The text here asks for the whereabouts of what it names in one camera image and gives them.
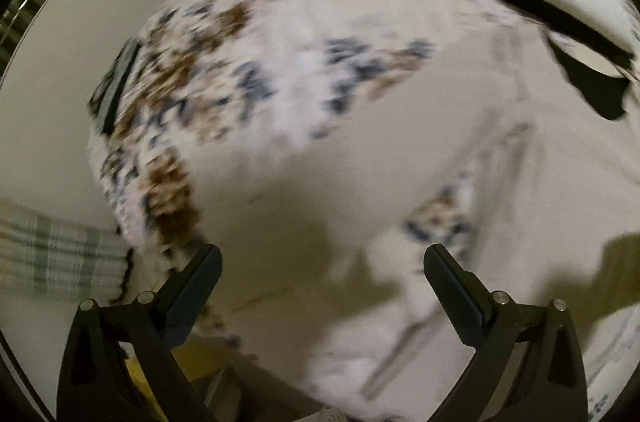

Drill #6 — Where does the black garment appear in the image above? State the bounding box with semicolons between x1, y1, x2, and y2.
503;0;632;121

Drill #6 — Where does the beige garment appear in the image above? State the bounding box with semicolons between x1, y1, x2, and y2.
195;25;639;421

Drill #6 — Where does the green striped curtain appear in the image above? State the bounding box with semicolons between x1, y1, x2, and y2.
1;200;130;302

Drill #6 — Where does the floral bed blanket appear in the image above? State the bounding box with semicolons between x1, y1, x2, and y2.
88;0;639;421

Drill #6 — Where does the black striped cloth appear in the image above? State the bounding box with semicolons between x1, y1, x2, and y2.
88;38;140;136

